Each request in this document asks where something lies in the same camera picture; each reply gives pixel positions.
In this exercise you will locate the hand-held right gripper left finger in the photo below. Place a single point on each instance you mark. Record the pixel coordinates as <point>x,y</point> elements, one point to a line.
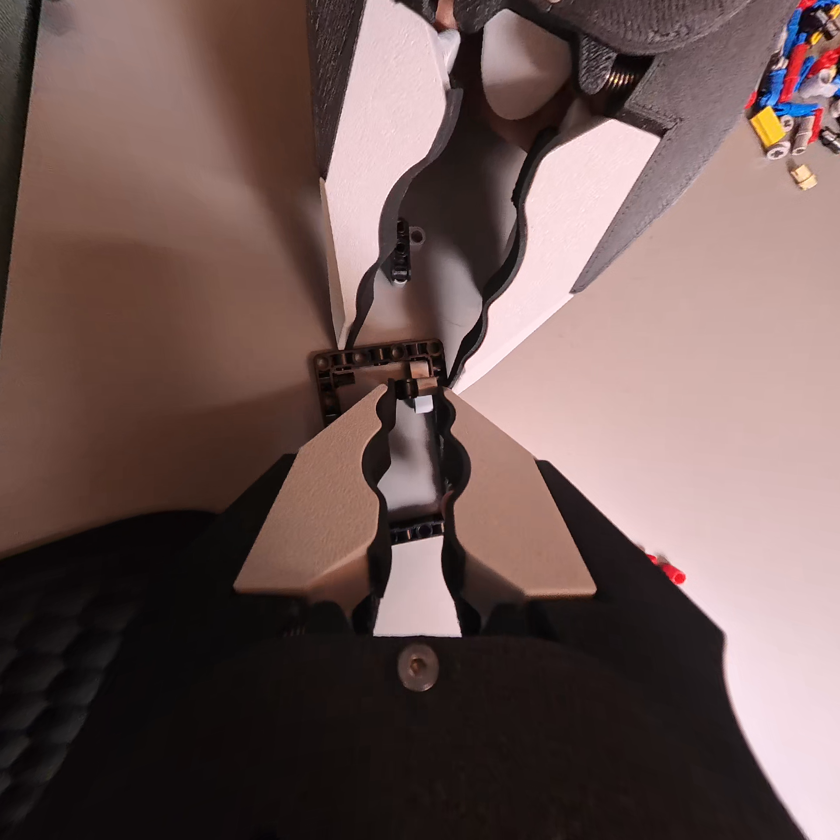
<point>315,525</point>

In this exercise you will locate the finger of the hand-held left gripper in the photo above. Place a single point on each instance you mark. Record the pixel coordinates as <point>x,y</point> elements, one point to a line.
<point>380,98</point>
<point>577,197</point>

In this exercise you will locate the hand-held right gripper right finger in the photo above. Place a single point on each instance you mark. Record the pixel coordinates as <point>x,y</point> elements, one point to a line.
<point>518,525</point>

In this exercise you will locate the pile of small lego pieces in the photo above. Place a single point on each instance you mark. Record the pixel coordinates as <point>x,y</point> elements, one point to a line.
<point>797,65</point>

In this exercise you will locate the red lego axle pin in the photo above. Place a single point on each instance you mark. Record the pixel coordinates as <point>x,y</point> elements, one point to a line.
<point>674,575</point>

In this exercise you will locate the grey and black lego assembly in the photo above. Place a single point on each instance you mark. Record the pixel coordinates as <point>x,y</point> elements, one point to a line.
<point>401,262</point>

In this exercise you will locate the black rectangular lego frame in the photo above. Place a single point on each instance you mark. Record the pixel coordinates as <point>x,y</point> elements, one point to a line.
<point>367,358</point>

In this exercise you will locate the grey lego connector assembly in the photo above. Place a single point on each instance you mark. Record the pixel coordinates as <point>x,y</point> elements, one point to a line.
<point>420,371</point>

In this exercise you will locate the yellow lego connector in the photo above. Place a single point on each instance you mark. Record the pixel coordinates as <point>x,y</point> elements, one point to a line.
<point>768,126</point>

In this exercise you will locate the tan lego pin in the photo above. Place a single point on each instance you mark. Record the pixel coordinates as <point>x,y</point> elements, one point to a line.
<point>804,176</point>

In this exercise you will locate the person's left hand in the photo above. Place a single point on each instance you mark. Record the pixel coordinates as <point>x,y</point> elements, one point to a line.
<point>512,136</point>

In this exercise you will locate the green sweatshirt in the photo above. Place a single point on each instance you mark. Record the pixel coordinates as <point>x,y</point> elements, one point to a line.
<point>13,131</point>

